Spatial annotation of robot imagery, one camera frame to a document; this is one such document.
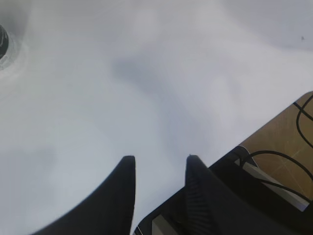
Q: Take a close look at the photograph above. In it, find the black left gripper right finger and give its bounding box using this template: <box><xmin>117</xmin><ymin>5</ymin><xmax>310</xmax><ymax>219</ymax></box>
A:
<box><xmin>185</xmin><ymin>155</ymin><xmax>293</xmax><ymax>235</ymax></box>

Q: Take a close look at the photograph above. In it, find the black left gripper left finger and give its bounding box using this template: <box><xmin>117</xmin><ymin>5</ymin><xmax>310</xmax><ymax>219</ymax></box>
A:
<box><xmin>36</xmin><ymin>156</ymin><xmax>135</xmax><ymax>235</ymax></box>

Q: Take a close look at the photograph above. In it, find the clear water bottle green label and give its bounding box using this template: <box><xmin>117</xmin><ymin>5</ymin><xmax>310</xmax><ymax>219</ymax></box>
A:
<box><xmin>0</xmin><ymin>25</ymin><xmax>20</xmax><ymax>71</ymax></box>

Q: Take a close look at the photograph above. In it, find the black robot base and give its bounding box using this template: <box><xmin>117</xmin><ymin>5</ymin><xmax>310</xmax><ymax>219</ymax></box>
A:
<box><xmin>134</xmin><ymin>146</ymin><xmax>313</xmax><ymax>235</ymax></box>

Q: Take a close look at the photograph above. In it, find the black cable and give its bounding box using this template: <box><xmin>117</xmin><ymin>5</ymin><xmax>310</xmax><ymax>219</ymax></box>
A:
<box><xmin>241</xmin><ymin>94</ymin><xmax>313</xmax><ymax>204</ymax></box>

